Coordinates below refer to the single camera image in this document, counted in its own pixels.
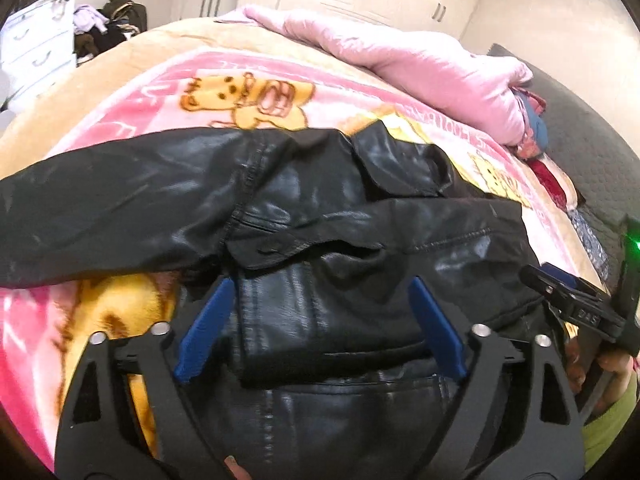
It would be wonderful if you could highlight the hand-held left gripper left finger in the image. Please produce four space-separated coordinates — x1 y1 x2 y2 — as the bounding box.
54 276 241 480

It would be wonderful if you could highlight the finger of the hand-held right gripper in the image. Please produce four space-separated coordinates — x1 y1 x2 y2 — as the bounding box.
542 261 608 302
520 266 571 311

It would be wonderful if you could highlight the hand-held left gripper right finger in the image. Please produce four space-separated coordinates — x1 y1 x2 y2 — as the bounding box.
406 275 587 480

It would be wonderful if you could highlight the black leather jacket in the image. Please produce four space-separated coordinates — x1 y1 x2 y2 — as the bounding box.
0 125 551 480

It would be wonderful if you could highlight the dark clothes pile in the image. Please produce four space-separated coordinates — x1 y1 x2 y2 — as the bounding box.
75 0 148 58

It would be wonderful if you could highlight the person's right hand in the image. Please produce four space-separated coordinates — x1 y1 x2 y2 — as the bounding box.
565 334 637 413

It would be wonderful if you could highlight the person's left hand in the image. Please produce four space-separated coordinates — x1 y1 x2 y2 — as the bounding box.
222 455 251 480

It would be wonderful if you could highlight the dark red cloth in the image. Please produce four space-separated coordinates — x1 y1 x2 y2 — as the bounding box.
527 157 581 211

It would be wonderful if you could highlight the dark grey headboard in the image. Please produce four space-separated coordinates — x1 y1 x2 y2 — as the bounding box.
487 42 640 281

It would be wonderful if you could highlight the blue and red cloth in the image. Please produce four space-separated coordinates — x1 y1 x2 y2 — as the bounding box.
510 85 551 158

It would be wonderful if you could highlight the pink bear printed blanket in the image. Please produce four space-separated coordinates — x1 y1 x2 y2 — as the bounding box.
0 17 611 476

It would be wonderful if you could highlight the pink quilt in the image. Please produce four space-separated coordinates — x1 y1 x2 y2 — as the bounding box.
215 4 535 147

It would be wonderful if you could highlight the purple garment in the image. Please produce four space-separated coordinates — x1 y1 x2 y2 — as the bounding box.
74 4 110 36

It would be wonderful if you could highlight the white drawer cabinet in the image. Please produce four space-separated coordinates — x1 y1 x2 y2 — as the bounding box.
0 0 78 106

